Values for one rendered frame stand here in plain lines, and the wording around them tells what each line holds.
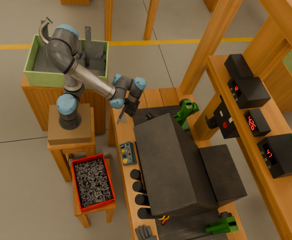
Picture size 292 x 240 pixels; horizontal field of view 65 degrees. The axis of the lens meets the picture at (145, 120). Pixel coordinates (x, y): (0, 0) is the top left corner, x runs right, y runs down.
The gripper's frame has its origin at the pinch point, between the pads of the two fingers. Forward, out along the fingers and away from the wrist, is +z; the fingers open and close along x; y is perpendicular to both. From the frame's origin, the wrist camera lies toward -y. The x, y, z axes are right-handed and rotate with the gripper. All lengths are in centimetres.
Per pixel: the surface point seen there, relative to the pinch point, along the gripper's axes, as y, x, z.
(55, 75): -61, 14, 8
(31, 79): -78, 8, 19
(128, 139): 12.1, -4.6, 10.0
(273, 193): 74, -48, -51
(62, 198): -17, -19, 113
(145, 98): 6.7, 35.4, 1.0
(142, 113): 11.1, 18.7, 2.7
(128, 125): 7.2, 4.8, 7.6
